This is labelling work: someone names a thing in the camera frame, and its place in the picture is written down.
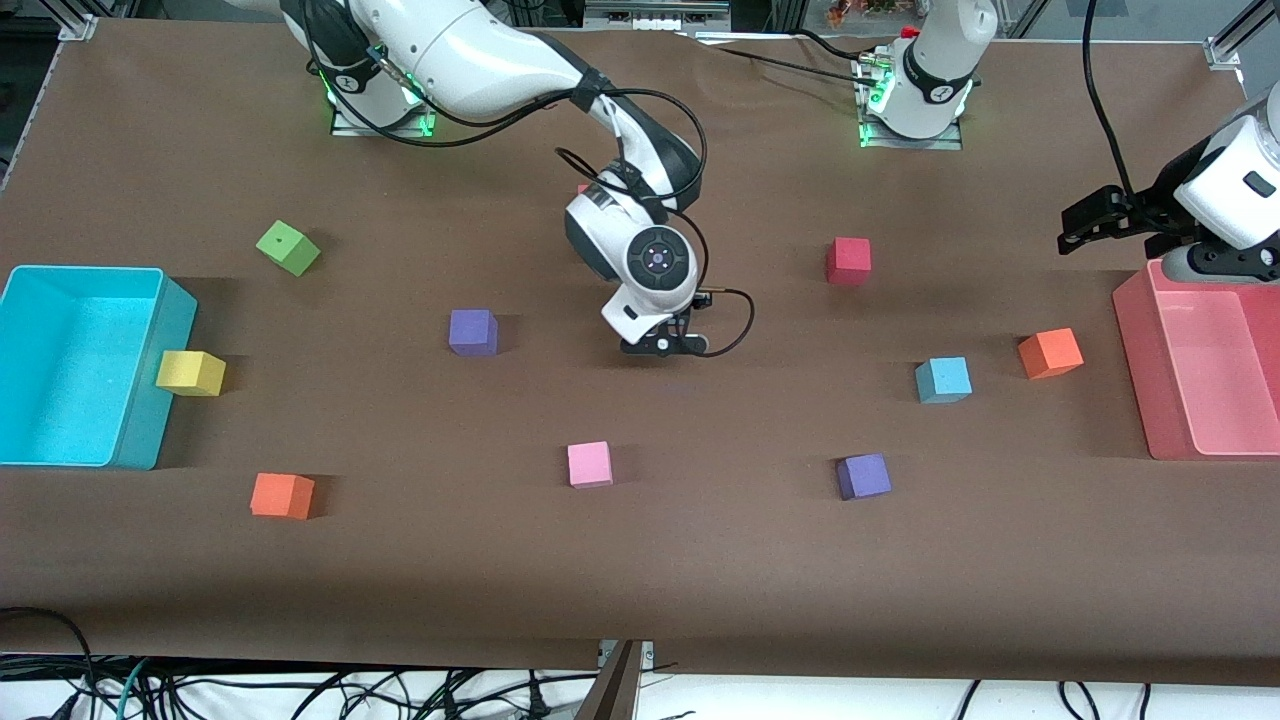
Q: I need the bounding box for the metal table edge bracket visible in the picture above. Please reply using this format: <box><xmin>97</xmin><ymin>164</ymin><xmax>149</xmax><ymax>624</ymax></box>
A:
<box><xmin>597</xmin><ymin>639</ymin><xmax>657</xmax><ymax>670</ymax></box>

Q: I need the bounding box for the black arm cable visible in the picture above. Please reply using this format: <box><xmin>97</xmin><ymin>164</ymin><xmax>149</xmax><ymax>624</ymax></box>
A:
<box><xmin>300</xmin><ymin>0</ymin><xmax>758</xmax><ymax>359</ymax></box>
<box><xmin>1082</xmin><ymin>0</ymin><xmax>1141</xmax><ymax>193</ymax></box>

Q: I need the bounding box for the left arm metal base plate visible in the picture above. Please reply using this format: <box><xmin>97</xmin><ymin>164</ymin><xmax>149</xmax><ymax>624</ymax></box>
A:
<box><xmin>856</xmin><ymin>48</ymin><xmax>967</xmax><ymax>152</ymax></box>

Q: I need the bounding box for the pink foam block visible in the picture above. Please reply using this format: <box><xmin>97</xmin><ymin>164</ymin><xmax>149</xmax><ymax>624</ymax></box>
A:
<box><xmin>566</xmin><ymin>440</ymin><xmax>615</xmax><ymax>490</ymax></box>

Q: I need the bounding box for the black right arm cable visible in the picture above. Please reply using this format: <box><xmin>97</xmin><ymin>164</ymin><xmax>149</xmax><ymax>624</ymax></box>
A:
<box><xmin>300</xmin><ymin>0</ymin><xmax>758</xmax><ymax>359</ymax></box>

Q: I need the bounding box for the cyan plastic bin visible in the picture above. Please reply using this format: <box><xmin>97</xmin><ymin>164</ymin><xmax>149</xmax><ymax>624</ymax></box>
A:
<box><xmin>0</xmin><ymin>264</ymin><xmax>199</xmax><ymax>472</ymax></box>

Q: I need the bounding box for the purple foam block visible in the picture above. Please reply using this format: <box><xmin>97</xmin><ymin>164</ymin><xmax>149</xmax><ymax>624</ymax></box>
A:
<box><xmin>447</xmin><ymin>308</ymin><xmax>501</xmax><ymax>359</ymax></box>
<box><xmin>835</xmin><ymin>452</ymin><xmax>894</xmax><ymax>502</ymax></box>

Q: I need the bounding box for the teal floor cable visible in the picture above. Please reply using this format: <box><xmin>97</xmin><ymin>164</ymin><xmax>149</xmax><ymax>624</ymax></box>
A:
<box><xmin>112</xmin><ymin>657</ymin><xmax>154</xmax><ymax>720</ymax></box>

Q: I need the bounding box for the yellow foam block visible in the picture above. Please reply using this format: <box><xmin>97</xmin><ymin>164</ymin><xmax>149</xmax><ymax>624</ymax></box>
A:
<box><xmin>154</xmin><ymin>349</ymin><xmax>228</xmax><ymax>399</ymax></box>

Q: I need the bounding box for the light blue foam block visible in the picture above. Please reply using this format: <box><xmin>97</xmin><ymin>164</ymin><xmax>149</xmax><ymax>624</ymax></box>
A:
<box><xmin>914</xmin><ymin>355</ymin><xmax>974</xmax><ymax>406</ymax></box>

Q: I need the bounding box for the black table cable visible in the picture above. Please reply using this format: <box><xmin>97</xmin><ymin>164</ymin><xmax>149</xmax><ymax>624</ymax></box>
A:
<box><xmin>692</xmin><ymin>30</ymin><xmax>883</xmax><ymax>84</ymax></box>

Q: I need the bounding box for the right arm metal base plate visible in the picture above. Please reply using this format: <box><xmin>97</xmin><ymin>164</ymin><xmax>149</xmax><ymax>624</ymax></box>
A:
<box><xmin>329</xmin><ymin>60</ymin><xmax>443</xmax><ymax>139</ymax></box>

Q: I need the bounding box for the pink plastic bin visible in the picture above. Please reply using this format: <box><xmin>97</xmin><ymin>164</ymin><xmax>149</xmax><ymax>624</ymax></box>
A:
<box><xmin>1111</xmin><ymin>257</ymin><xmax>1280</xmax><ymax>462</ymax></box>

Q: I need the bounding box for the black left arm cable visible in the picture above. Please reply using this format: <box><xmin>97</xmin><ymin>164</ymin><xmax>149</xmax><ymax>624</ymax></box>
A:
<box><xmin>1082</xmin><ymin>0</ymin><xmax>1141</xmax><ymax>193</ymax></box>

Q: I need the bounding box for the orange foam block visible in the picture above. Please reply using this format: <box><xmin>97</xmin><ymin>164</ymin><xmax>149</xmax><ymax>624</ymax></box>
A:
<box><xmin>1017</xmin><ymin>327</ymin><xmax>1086</xmax><ymax>381</ymax></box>
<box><xmin>249</xmin><ymin>471</ymin><xmax>317</xmax><ymax>522</ymax></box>

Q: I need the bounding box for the aluminium frame rail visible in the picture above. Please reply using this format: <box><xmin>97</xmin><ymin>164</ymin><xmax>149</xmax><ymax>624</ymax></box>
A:
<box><xmin>584</xmin><ymin>0</ymin><xmax>733</xmax><ymax>32</ymax></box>

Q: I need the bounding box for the green foam block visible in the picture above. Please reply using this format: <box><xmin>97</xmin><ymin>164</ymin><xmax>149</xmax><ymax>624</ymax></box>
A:
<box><xmin>254</xmin><ymin>219</ymin><xmax>323</xmax><ymax>279</ymax></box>

